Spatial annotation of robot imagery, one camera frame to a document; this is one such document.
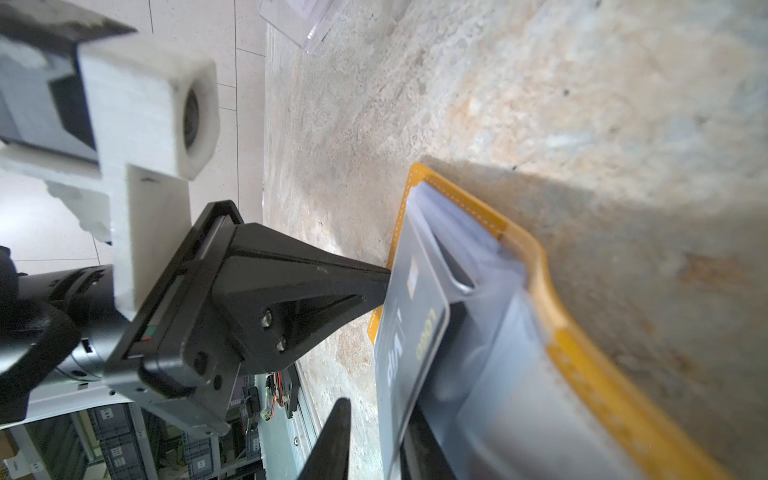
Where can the clear acrylic card stand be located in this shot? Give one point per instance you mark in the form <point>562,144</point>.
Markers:
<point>305,22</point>

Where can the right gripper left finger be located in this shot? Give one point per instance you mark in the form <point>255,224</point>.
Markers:
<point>329,458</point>

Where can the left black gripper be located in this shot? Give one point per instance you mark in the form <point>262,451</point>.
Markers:
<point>235,296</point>

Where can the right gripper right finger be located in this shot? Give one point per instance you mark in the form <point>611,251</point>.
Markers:
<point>420,454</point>

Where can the yellow leather card holder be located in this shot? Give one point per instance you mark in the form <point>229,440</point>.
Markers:
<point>516,389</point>

